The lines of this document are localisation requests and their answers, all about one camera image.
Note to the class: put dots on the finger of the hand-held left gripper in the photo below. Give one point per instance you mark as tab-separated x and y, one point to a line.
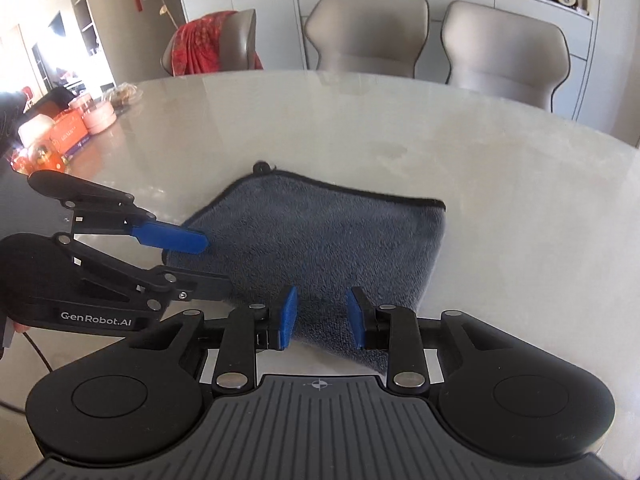
172	237
200	286

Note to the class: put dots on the pink round box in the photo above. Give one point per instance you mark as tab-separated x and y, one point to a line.
97	116

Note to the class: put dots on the beige upholstered dining chair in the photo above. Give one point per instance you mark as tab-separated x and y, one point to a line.
505	55
365	35

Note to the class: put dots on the orange cardboard box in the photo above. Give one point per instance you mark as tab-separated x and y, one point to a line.
67	135

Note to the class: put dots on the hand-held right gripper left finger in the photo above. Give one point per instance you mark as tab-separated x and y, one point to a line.
289	317

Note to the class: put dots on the grey-brown dining chair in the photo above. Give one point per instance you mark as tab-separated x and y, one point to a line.
240	40

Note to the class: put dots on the blue and grey microfibre towel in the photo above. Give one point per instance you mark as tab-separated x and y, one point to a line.
325	230

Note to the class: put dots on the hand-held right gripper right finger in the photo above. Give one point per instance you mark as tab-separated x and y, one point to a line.
356	317

